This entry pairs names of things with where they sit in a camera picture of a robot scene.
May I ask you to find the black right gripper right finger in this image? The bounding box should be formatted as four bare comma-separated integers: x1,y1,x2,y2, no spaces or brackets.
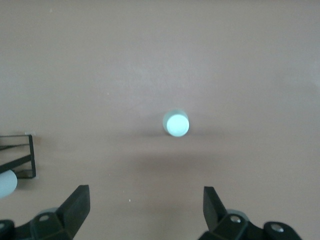
197,185,305,240

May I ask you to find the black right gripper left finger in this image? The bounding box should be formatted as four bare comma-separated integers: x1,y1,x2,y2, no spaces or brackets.
0,184,91,240

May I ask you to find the mint green plastic cup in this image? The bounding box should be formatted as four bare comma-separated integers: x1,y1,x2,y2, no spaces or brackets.
161,108,191,138

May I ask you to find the grey plastic cup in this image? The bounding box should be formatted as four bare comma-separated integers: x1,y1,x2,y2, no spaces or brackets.
0,169,19,200

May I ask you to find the black wire cup rack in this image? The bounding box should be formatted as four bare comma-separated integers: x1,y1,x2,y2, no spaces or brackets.
0,134,37,180

